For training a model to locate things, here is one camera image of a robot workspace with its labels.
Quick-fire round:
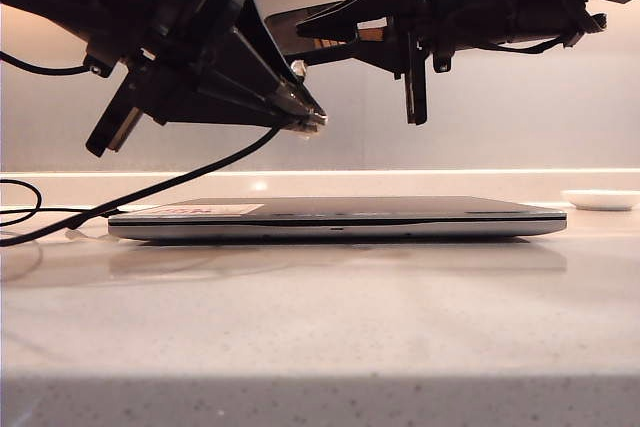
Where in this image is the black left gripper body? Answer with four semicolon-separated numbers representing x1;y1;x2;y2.
83;0;257;158

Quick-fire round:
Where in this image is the silver Dell laptop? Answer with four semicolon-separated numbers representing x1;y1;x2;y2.
107;195;569;243

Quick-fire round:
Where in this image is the white red text sticker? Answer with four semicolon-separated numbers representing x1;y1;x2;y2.
149;203;266;216

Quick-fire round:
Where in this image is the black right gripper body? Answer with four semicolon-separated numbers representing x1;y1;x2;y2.
382;0;517;127

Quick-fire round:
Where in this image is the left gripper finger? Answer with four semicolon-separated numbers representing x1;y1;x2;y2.
167;74;322;134
234;0;329;123

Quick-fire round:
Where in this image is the black smartphone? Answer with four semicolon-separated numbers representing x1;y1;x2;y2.
263;0;394;59

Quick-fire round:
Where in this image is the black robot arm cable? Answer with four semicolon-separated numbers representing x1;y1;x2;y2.
0;49;99;77
469;10;609;56

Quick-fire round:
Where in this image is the small white dish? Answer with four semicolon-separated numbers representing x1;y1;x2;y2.
560;189;635;212

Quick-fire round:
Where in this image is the black charging cable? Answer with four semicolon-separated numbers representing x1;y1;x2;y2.
0;59;321;248

